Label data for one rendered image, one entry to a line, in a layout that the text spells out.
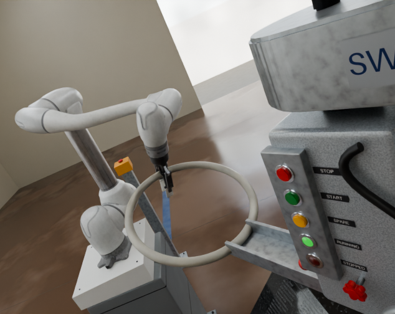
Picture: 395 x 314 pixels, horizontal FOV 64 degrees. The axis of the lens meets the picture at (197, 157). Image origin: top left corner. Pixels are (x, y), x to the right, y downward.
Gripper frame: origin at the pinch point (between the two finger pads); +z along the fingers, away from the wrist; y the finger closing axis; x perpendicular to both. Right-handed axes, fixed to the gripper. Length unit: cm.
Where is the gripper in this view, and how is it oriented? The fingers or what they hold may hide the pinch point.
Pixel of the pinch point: (166, 187)
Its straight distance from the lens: 139.5
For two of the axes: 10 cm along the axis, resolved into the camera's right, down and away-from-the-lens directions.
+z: 1.0, 7.6, 6.4
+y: 5.3, 5.0, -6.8
